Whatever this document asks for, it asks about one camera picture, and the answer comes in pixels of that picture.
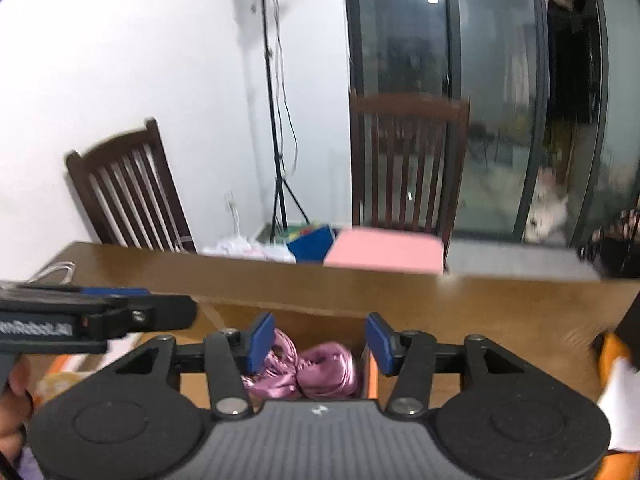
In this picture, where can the cardboard box with orange edges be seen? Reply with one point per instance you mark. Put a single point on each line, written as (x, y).
(310, 325)

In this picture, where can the dark wooden slatted chair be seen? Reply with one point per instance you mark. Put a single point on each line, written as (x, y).
(407, 105)
(115, 147)

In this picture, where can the black rack with items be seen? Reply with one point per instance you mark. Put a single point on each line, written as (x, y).
(615, 250)

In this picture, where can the pink satin cloth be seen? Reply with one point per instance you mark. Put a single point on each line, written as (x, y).
(325, 370)

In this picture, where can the sliding glass door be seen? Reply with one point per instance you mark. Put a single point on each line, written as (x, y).
(400, 35)

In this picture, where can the blue bag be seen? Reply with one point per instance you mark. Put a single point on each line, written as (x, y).
(310, 247)

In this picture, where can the pink seat cushion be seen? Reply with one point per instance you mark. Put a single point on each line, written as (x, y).
(385, 252)

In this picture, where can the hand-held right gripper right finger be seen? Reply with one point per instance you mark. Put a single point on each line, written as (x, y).
(380, 345)

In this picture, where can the black tripod stand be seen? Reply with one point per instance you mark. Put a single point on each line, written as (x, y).
(272, 110)

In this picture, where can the orange and white item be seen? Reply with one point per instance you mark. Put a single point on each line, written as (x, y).
(620, 380)

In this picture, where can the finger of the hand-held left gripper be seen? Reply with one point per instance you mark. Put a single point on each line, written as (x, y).
(160, 312)
(115, 291)

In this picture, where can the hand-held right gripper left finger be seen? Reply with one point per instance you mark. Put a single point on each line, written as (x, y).
(260, 342)

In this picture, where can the white fluffy object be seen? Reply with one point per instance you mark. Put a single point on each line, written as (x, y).
(547, 210)

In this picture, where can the person's left hand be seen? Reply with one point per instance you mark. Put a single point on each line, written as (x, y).
(20, 377)

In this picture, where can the white plastic bag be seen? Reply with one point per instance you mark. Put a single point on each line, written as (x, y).
(240, 250)

